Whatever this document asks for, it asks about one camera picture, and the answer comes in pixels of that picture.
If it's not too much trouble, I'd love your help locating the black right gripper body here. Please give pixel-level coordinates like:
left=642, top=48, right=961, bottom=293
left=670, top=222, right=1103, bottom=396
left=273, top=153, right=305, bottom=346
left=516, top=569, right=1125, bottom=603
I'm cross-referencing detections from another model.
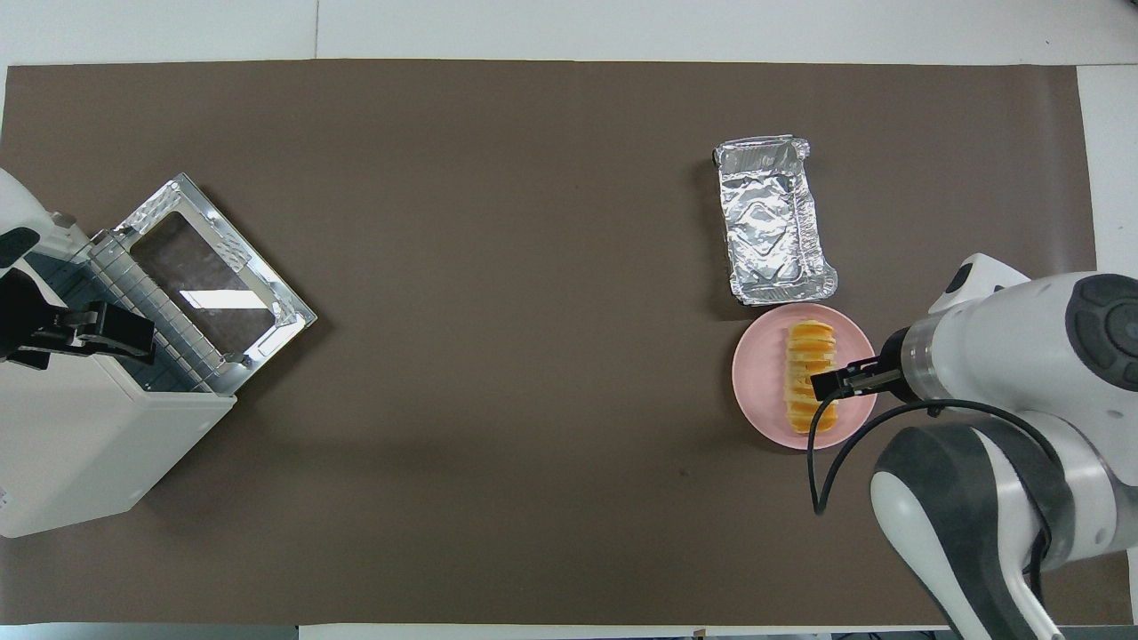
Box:
left=870, top=327, right=917, bottom=405

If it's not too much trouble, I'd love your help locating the sliced orange bread loaf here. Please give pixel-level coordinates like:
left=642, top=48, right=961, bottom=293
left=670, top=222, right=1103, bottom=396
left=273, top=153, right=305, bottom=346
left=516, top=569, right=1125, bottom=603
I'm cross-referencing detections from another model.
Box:
left=782, top=320, right=840, bottom=435

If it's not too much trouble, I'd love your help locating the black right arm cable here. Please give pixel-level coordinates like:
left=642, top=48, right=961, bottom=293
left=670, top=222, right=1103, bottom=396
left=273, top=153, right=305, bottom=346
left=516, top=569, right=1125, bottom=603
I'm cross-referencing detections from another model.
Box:
left=807, top=391, right=1068, bottom=614

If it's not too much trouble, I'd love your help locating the brown paper table mat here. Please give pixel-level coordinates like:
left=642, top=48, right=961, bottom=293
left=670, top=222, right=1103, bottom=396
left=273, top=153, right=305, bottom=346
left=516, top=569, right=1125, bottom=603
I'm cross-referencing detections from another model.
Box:
left=0, top=60, right=1109, bottom=628

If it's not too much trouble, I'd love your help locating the glass oven door metal frame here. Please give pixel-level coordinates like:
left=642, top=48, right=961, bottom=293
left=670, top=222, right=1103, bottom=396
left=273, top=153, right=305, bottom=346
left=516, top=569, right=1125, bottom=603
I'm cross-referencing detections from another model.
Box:
left=114, top=172, right=318, bottom=396

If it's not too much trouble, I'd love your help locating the cream white toaster oven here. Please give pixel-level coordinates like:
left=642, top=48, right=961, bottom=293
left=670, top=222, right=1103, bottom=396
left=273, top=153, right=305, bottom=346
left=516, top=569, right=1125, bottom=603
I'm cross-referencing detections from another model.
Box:
left=0, top=227, right=238, bottom=540

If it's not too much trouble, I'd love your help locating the aluminium foil tray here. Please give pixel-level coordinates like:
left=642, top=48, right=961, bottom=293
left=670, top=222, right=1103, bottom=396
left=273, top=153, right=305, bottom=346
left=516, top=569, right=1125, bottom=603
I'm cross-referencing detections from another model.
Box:
left=713, top=135, right=839, bottom=307

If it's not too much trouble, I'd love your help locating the pink round plate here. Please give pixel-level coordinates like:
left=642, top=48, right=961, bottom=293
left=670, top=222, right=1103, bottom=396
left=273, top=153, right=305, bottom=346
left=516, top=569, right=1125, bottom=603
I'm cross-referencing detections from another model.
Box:
left=732, top=303, right=879, bottom=450

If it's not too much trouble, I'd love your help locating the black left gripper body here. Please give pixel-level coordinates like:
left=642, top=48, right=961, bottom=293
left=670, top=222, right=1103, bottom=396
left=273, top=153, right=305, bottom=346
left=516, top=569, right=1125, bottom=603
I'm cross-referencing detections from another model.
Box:
left=0, top=267, right=94, bottom=358

